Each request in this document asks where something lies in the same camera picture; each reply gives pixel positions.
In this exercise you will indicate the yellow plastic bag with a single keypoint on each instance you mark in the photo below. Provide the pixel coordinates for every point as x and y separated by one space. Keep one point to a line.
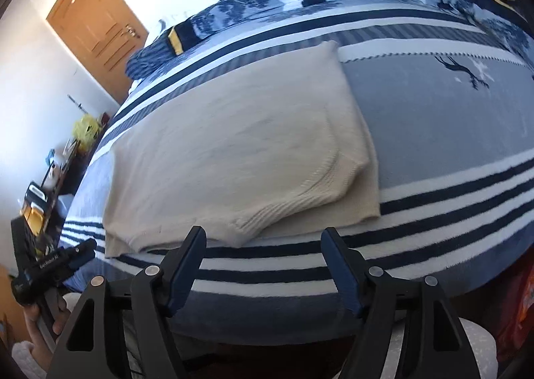
86 131

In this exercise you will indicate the yellow container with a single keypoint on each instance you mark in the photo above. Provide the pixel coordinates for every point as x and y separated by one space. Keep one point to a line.
33 216

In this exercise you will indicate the person's left forearm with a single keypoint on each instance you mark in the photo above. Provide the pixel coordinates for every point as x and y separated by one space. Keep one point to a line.
27 360

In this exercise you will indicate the navy yellow folded cloth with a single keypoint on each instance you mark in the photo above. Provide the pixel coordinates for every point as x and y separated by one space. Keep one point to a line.
181 39

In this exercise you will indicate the black appliance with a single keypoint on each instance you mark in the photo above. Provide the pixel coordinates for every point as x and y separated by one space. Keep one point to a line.
35 192

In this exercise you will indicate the cream knit sweater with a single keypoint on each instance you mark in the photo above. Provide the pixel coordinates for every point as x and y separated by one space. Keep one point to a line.
233 145

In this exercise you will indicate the wooden wardrobe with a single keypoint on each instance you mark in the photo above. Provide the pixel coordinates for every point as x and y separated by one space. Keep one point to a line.
10 304

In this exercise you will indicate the orange plastic bag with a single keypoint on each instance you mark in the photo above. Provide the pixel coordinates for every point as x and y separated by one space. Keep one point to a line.
517 316

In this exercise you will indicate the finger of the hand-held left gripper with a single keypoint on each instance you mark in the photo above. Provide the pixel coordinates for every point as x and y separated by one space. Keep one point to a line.
83 256

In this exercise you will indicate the cluttered wooden shelf unit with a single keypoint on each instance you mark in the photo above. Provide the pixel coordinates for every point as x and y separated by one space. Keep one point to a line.
62 179

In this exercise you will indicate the navy white striped bed blanket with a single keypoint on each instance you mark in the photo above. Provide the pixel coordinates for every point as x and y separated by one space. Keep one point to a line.
417 133

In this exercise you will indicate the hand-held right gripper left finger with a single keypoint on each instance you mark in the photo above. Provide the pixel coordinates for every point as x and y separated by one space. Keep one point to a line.
183 274

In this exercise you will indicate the metal wall rod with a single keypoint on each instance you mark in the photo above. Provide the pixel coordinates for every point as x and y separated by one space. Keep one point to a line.
76 102

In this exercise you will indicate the person's left hand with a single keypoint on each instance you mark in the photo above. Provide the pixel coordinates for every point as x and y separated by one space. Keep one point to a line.
35 322

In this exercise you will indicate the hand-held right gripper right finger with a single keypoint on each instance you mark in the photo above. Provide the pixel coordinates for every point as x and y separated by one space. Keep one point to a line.
346 274

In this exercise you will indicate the wooden door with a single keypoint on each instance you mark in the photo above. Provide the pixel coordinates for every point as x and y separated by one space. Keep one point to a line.
96 24

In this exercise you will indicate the blue patterned pillow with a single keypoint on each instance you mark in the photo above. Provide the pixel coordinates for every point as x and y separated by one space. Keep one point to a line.
225 14

